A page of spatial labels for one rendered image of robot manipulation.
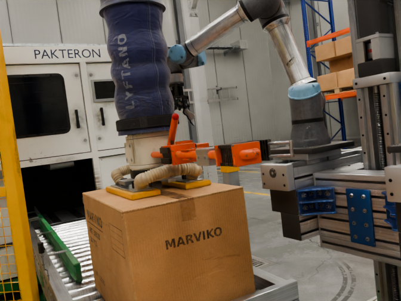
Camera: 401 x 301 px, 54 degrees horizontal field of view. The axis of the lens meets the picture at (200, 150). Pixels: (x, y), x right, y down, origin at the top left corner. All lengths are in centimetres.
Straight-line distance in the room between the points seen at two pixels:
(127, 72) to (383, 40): 84
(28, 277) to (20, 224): 22
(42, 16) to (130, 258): 962
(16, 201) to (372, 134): 138
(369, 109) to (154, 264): 85
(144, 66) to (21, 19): 912
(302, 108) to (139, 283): 82
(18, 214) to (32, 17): 892
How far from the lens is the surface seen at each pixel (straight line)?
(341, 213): 140
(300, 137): 147
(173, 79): 180
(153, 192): 129
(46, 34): 1043
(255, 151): 88
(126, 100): 138
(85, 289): 180
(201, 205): 120
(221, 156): 94
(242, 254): 131
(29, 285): 185
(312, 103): 148
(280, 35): 167
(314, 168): 145
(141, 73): 137
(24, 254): 182
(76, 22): 1069
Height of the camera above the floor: 115
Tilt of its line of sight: 3 degrees down
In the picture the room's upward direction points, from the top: 7 degrees counter-clockwise
